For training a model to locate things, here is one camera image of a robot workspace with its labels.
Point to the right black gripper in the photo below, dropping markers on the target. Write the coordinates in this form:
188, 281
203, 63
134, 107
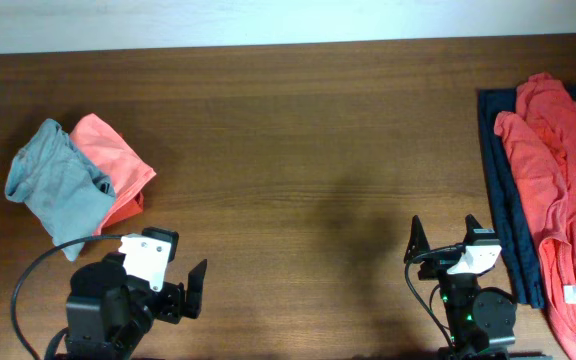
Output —
436, 265

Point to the folded salmon pink shirt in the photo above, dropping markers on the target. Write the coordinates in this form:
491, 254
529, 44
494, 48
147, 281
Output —
107, 149

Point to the dark navy garment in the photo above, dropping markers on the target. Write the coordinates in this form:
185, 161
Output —
518, 250

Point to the light blue t-shirt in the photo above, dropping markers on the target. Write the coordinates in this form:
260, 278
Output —
59, 184

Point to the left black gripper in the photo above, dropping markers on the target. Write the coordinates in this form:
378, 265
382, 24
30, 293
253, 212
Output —
174, 294

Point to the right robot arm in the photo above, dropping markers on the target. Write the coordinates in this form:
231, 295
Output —
480, 321

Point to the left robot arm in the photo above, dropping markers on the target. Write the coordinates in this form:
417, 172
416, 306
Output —
109, 311

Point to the red crumpled garment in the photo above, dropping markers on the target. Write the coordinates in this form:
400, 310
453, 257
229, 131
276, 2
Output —
539, 139

